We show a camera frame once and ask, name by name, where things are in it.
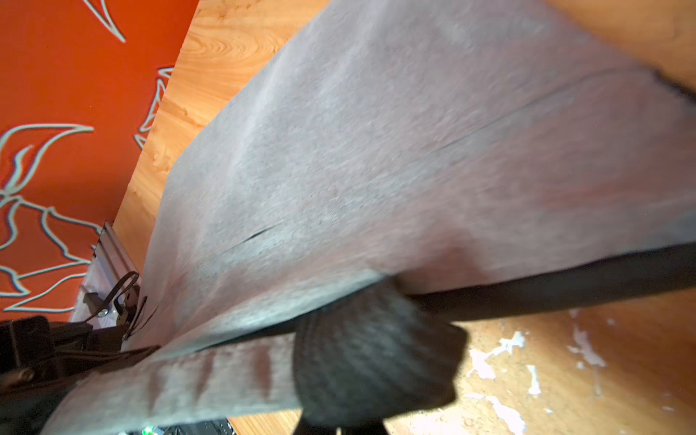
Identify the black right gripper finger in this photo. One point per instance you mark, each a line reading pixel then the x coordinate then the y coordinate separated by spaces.
pixel 371 356

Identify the grey zippered laptop bag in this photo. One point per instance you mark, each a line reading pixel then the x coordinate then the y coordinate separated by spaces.
pixel 493 158

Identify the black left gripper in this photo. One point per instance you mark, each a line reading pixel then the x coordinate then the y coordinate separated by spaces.
pixel 43 361

